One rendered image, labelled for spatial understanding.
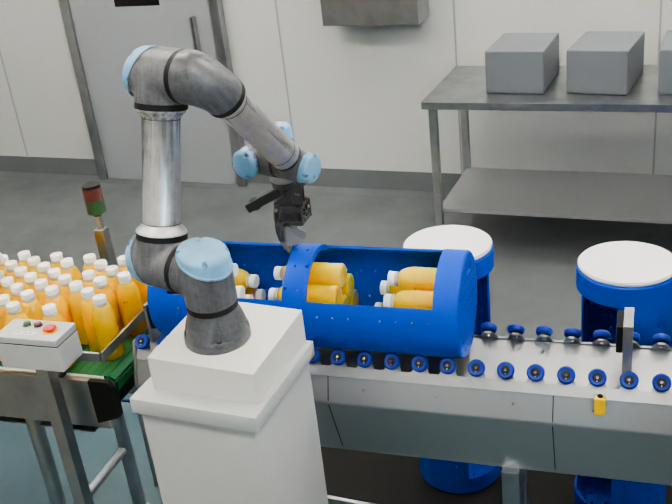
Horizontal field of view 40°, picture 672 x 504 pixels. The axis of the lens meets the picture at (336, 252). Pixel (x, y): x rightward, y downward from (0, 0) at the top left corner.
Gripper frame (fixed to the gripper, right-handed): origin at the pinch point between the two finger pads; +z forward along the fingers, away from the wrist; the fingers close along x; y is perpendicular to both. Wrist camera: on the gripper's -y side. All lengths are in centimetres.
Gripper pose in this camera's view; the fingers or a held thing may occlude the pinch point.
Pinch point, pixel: (286, 248)
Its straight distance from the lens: 249.5
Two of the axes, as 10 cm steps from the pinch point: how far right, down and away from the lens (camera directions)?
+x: 3.0, -4.4, 8.5
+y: 9.5, 0.4, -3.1
